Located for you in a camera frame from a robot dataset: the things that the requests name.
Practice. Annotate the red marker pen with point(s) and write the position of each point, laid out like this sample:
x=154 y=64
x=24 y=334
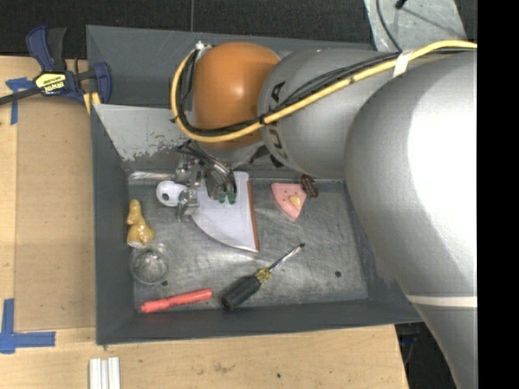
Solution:
x=178 y=300

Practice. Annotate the small white rounded object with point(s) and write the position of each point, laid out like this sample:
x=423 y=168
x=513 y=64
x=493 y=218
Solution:
x=167 y=195

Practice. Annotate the pink toy wedge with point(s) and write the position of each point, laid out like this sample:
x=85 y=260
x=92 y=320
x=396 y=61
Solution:
x=288 y=199

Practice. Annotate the clear glass cup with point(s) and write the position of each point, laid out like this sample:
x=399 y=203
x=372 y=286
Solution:
x=148 y=266

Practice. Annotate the grey metal bin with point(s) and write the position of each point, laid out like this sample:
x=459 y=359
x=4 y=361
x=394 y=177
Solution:
x=227 y=266

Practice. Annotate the brown cardboard board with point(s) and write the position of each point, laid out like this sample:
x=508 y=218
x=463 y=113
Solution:
x=52 y=217

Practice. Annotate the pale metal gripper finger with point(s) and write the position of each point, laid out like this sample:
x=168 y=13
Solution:
x=187 y=199
x=187 y=170

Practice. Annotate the black and yellow screwdriver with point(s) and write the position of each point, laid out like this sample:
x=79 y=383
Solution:
x=243 y=290

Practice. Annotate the small dark brown object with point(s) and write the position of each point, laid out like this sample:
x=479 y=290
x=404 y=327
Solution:
x=310 y=185

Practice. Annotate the white wedge with red-brown edge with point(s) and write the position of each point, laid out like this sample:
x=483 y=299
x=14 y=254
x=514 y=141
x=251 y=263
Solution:
x=229 y=223

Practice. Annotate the yellow toy animal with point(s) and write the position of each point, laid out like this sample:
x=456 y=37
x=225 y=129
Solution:
x=138 y=229

